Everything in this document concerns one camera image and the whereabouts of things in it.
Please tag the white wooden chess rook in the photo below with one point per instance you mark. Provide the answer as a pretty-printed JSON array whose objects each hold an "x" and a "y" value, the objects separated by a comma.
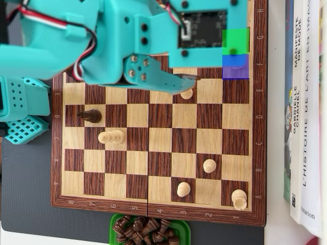
[{"x": 239, "y": 200}]

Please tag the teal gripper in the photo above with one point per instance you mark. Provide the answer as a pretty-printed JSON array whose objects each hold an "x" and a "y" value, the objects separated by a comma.
[{"x": 107, "y": 67}]

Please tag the white Histoire de l'Art book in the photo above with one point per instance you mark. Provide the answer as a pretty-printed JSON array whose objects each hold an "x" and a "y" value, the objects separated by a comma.
[{"x": 310, "y": 153}]

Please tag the white wooden chess pawn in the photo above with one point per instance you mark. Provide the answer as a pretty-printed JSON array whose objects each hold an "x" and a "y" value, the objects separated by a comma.
[
  {"x": 187, "y": 94},
  {"x": 184, "y": 189},
  {"x": 209, "y": 166}
]

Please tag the white wooden chess queen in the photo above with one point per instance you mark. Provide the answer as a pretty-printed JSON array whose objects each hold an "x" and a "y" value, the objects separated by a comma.
[{"x": 112, "y": 137}]

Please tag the dark wooden chess king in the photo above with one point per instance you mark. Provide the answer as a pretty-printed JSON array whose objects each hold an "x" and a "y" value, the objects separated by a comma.
[{"x": 90, "y": 116}]

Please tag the wooden chess board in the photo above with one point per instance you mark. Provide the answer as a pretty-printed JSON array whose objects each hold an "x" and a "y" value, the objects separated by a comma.
[{"x": 161, "y": 153}]

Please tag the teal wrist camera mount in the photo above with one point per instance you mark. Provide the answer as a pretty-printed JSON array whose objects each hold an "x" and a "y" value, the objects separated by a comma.
[{"x": 199, "y": 57}]

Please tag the dark wooden chess piece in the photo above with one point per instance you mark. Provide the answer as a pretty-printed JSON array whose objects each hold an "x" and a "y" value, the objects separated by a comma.
[
  {"x": 119, "y": 226},
  {"x": 158, "y": 237},
  {"x": 164, "y": 225},
  {"x": 129, "y": 231},
  {"x": 174, "y": 240},
  {"x": 151, "y": 225},
  {"x": 138, "y": 238},
  {"x": 169, "y": 233},
  {"x": 139, "y": 224},
  {"x": 125, "y": 219},
  {"x": 122, "y": 238}
]

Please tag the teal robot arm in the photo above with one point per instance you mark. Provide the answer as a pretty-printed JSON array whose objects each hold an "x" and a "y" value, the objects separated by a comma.
[{"x": 46, "y": 51}]

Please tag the dark grey table mat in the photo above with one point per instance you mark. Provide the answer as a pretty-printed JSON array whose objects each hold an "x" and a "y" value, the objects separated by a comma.
[{"x": 25, "y": 191}]

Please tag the green plastic tray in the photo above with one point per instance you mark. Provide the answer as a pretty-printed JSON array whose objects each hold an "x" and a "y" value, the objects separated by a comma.
[{"x": 184, "y": 227}]

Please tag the white Manifeste de Mode book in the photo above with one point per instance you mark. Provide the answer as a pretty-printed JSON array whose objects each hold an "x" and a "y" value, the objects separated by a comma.
[{"x": 297, "y": 102}]

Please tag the teal perforated robot base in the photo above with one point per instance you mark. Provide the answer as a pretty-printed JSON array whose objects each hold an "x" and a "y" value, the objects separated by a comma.
[{"x": 23, "y": 102}]

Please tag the blue Dodo book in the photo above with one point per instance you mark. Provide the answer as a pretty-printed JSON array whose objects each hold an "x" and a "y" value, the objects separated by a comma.
[{"x": 288, "y": 63}]

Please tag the red round object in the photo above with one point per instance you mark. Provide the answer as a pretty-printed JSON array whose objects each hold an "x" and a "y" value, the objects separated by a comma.
[{"x": 319, "y": 241}]

